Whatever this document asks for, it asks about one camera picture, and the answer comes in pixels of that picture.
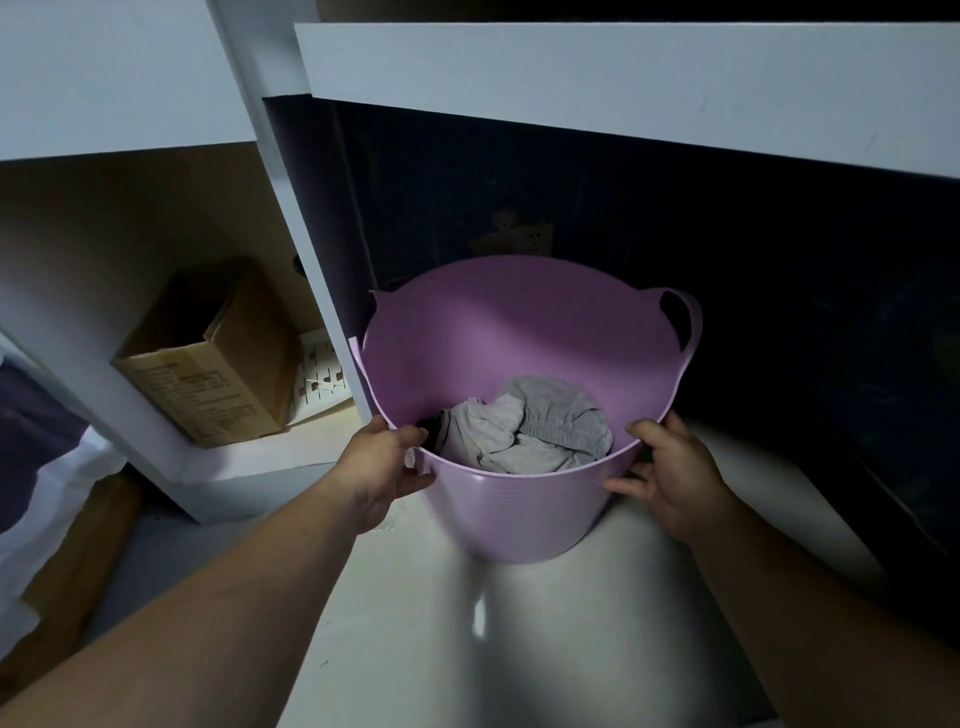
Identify dark purple fabric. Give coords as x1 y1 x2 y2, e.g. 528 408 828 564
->
0 360 90 534

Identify brown cardboard box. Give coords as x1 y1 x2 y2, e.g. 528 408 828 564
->
111 258 303 450

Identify purple plastic tub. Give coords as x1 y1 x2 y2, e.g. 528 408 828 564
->
347 255 704 565

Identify white bedsheet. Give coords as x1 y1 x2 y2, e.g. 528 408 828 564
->
0 427 129 639

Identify grey crumpled garment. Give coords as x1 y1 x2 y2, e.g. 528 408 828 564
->
436 376 615 477

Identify person's left hand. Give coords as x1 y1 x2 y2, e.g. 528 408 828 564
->
327 415 437 535

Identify white shelf unit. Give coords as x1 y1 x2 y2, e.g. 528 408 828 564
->
0 0 960 526

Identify person's left forearm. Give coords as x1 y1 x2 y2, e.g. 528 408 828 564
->
0 480 381 728

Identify person's right hand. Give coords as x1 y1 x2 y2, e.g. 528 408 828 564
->
603 410 739 547

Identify wall power socket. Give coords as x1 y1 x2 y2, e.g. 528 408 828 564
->
480 211 556 260

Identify person's right forearm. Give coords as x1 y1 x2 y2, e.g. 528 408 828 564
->
660 510 960 728

